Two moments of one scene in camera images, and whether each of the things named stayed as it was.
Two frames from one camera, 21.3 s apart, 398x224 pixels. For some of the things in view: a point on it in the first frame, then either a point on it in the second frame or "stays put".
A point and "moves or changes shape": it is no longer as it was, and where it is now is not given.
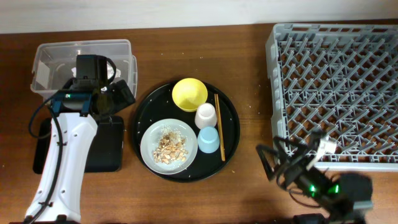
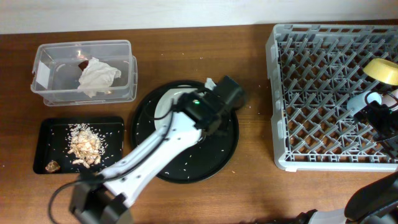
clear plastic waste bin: x=55 y=62 stays put
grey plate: x=168 y=146 moves or changes shape
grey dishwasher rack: x=341 y=80 stays put
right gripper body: x=313 y=185 → x=384 y=121
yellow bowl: x=188 y=93 → x=384 y=70
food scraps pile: x=171 y=147 moves or changes shape
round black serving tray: x=176 y=145 stays put
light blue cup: x=208 y=140 → x=359 y=101
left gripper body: x=107 y=114 → x=223 y=114
